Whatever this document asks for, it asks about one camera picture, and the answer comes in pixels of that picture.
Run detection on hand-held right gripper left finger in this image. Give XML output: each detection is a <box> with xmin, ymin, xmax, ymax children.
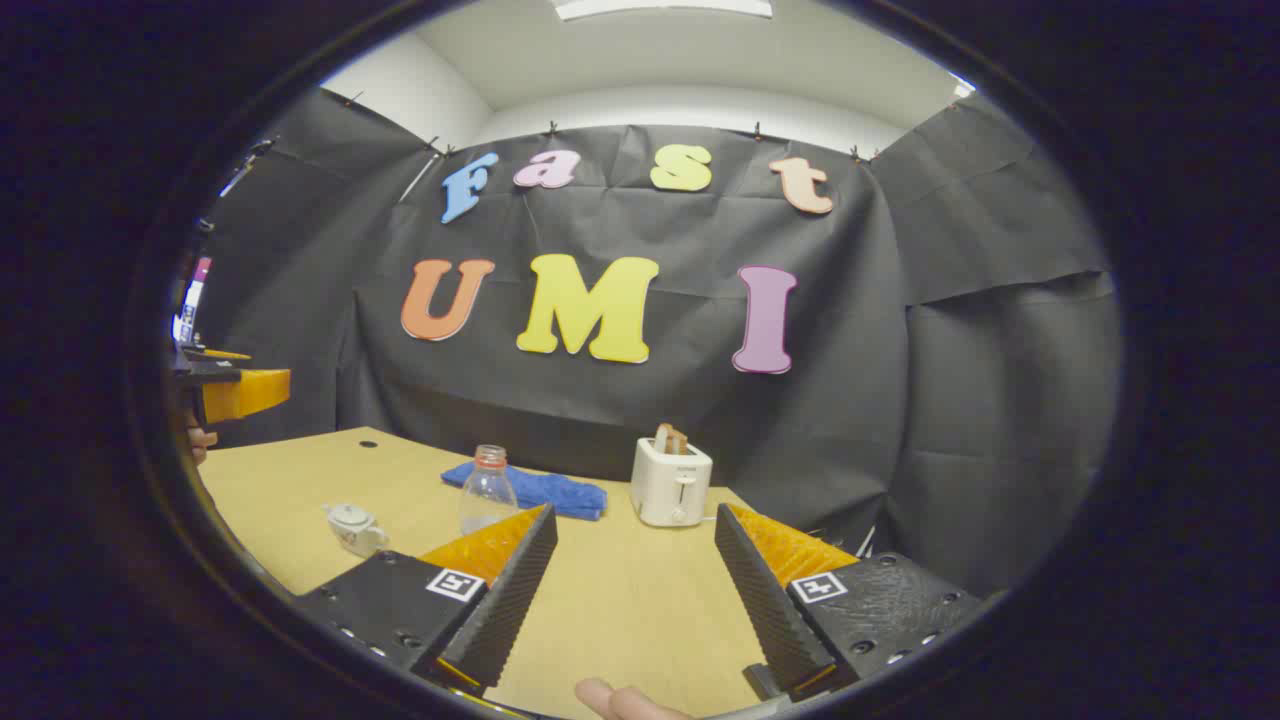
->
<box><xmin>295</xmin><ymin>503</ymin><xmax>559</xmax><ymax>701</ymax></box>

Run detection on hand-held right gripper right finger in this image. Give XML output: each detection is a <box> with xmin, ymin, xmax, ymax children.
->
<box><xmin>714</xmin><ymin>502</ymin><xmax>986</xmax><ymax>703</ymax></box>

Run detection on clear plastic water bottle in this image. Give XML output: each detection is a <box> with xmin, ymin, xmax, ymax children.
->
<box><xmin>459</xmin><ymin>444</ymin><xmax>519</xmax><ymax>536</ymax></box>

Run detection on white ceramic teacup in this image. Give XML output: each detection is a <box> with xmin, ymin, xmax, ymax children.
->
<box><xmin>322</xmin><ymin>503</ymin><xmax>391</xmax><ymax>558</ymax></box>

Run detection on computer monitor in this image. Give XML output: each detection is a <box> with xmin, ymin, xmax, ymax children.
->
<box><xmin>172</xmin><ymin>257</ymin><xmax>213</xmax><ymax>346</ymax></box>

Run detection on blue towel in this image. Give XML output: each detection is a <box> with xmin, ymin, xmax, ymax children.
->
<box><xmin>441</xmin><ymin>461</ymin><xmax>608</xmax><ymax>522</ymax></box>

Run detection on white toaster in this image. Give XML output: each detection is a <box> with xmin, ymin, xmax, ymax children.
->
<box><xmin>630</xmin><ymin>437</ymin><xmax>714</xmax><ymax>528</ymax></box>

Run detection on black backdrop cloth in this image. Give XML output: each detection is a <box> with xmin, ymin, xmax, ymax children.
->
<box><xmin>195</xmin><ymin>88</ymin><xmax>1123</xmax><ymax>601</ymax></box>

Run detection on ceiling light panel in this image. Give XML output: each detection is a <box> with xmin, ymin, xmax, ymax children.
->
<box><xmin>550</xmin><ymin>0</ymin><xmax>776</xmax><ymax>22</ymax></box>

